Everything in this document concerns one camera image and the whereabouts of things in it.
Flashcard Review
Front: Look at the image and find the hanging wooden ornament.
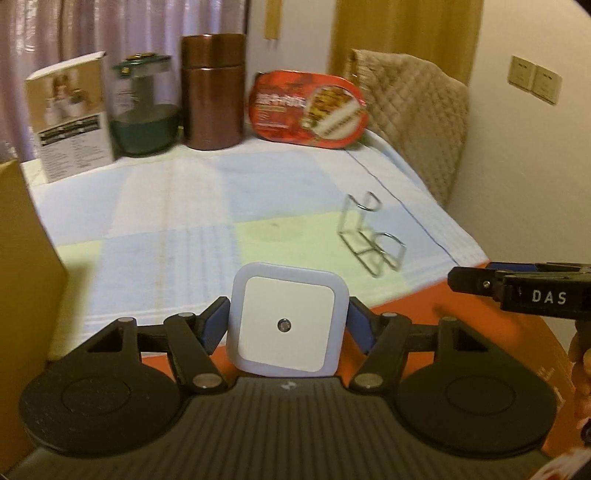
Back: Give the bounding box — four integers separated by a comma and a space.
264, 0, 282, 49

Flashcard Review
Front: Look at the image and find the red oval meal pack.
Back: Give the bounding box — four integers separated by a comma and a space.
247, 70, 371, 151

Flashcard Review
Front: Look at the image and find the brown cylindrical canister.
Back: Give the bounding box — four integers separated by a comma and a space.
179, 33, 247, 151

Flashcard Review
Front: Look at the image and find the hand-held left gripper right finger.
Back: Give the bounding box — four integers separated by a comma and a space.
348, 296, 513, 394

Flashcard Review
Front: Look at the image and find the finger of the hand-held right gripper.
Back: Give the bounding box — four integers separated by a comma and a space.
447, 267, 506, 305
487, 261, 591, 276

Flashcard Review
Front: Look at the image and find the checked pastel tablecloth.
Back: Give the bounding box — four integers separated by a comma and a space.
21, 136, 489, 358

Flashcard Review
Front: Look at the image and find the red printed mat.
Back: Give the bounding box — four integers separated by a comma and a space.
139, 263, 583, 464

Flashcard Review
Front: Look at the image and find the person's right hand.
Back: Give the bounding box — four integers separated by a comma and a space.
568, 320, 591, 444

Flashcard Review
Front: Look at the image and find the pale purple curtain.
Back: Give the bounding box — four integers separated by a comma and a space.
0, 0, 252, 162

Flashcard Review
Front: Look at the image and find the beige wall socket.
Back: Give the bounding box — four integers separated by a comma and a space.
508, 55, 539, 90
531, 65, 563, 104

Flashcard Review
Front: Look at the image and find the white product box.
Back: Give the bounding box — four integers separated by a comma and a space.
24, 52, 115, 184

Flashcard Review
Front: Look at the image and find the cardboard box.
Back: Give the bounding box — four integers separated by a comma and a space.
0, 159, 70, 467

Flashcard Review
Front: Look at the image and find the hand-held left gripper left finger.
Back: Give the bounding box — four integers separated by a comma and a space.
48, 296, 232, 394

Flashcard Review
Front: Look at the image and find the metal wire stand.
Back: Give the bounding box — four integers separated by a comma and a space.
339, 191, 407, 278

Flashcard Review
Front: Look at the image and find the wooden door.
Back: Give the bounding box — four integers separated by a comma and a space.
330, 0, 483, 86

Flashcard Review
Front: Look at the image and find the beige quilted chair cover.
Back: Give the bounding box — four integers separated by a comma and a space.
344, 48, 471, 208

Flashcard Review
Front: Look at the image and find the white square night light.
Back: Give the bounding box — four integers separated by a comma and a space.
225, 262, 349, 378

